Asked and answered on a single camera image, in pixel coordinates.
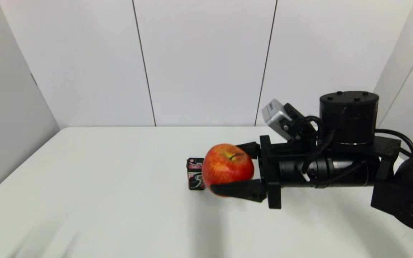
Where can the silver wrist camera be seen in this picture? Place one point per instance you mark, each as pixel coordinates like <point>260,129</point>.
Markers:
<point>276,115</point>

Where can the black pink chewing gum box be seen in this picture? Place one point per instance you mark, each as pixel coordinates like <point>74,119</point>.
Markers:
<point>193,175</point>

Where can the red apple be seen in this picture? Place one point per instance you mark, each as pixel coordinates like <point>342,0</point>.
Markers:
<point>226,168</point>

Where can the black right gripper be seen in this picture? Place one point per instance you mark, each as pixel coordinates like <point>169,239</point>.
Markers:
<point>273,168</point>

